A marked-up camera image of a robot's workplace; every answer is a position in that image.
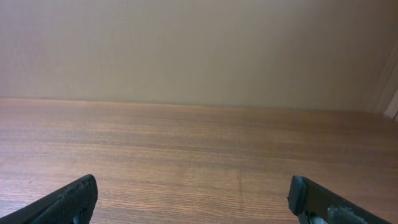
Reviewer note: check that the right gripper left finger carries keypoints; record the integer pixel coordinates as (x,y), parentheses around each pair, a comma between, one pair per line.
(73,203)

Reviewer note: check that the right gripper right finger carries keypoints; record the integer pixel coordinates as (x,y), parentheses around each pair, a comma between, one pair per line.
(312,203)

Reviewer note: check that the cardboard box wall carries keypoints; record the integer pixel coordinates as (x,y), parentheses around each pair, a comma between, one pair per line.
(326,55)

